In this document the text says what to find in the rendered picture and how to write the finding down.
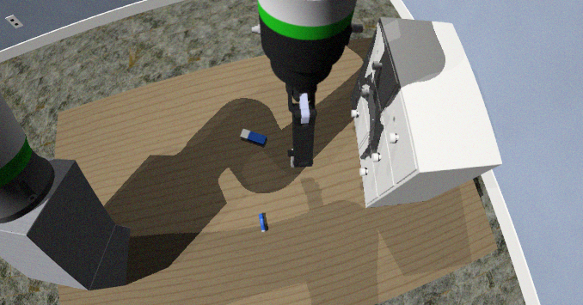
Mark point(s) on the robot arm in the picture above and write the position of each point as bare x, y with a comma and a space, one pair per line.
298, 35

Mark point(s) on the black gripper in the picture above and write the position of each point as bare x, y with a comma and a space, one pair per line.
299, 86

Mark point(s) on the white chest of drawers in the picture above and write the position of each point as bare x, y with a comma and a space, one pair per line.
450, 129

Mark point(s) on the blue and white eraser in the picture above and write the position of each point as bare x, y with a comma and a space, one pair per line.
253, 137

